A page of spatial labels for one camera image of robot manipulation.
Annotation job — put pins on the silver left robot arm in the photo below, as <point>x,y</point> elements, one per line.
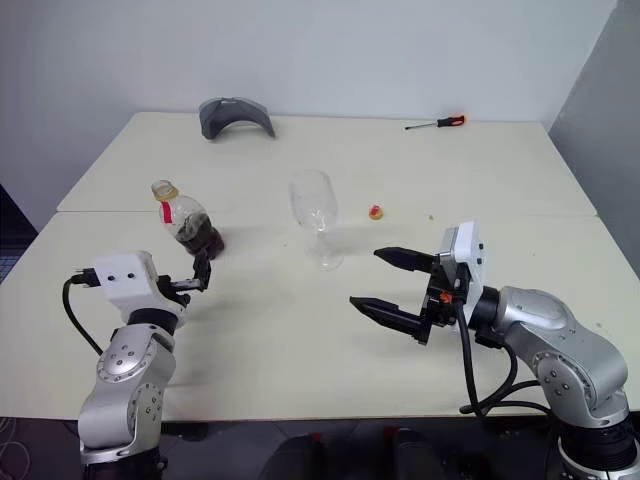
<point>130,370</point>

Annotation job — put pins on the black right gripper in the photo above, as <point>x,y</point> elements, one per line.
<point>442,285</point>

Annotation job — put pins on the clear wine glass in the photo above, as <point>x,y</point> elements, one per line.
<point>312,200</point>

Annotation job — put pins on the clear bottle with dark drink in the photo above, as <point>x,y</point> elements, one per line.
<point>195,232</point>

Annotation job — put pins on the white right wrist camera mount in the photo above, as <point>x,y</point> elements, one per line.
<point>472,260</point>

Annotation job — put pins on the orange and black screwdriver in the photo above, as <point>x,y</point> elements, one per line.
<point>450,121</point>

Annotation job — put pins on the small orange bottle cap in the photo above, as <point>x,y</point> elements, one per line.
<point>376,213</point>

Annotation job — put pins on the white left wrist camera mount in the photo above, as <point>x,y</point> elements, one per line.
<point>125,290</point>

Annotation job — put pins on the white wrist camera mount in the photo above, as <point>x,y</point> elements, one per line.
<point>125,290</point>
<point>472,260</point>

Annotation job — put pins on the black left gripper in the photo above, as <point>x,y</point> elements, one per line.
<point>177,292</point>

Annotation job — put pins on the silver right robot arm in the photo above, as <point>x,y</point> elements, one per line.
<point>550,320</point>

